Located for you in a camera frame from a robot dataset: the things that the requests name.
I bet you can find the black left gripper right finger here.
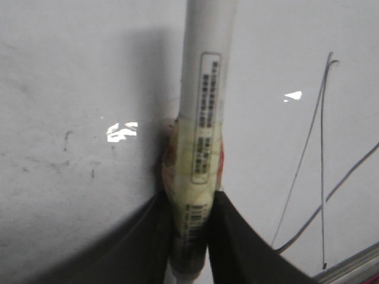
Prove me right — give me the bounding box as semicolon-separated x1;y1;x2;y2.
208;191;316;283

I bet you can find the white whiteboard marker with tape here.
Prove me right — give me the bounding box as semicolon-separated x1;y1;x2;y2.
162;1;238;283

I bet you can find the aluminium whiteboard frame rail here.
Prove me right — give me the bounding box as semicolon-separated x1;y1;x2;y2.
313;242;378;283

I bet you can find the white whiteboard surface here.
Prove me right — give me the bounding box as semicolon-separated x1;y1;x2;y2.
1;1;378;283

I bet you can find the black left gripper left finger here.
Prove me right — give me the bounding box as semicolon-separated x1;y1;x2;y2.
29;191;172;283

